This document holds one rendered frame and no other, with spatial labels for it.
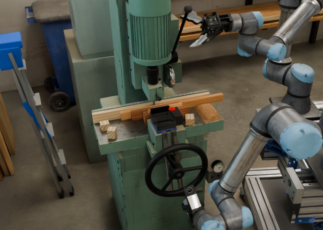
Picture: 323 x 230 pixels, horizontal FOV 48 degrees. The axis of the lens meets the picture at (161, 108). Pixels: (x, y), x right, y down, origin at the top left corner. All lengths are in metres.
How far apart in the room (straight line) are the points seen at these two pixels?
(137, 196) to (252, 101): 2.09
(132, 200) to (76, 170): 1.09
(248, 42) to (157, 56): 0.41
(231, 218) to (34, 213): 1.63
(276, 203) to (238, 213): 1.01
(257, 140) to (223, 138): 1.83
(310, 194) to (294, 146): 0.55
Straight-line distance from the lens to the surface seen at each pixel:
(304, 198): 1.72
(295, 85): 2.00
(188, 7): 1.54
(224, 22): 1.61
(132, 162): 1.74
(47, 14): 3.26
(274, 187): 2.48
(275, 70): 2.03
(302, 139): 1.20
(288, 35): 1.69
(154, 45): 1.56
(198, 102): 1.86
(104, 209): 2.60
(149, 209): 1.98
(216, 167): 1.86
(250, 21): 1.65
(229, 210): 1.40
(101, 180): 2.80
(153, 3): 1.50
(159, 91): 1.70
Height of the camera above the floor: 1.89
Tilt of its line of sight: 32 degrees down
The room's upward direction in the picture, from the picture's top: 2 degrees counter-clockwise
